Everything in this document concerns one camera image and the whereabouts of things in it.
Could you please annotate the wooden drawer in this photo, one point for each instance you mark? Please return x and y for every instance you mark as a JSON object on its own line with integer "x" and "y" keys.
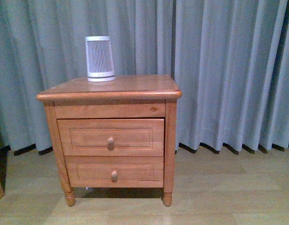
{"x": 115, "y": 172}
{"x": 112, "y": 137}

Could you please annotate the wooden nightstand cabinet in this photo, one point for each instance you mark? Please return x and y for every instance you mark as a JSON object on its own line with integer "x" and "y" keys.
{"x": 127, "y": 97}

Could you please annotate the white ribbed cylindrical speaker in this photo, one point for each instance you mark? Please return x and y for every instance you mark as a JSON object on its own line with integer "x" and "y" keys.
{"x": 99, "y": 59}

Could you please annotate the grey-blue curtain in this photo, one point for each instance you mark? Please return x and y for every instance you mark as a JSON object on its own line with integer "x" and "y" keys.
{"x": 230, "y": 59}

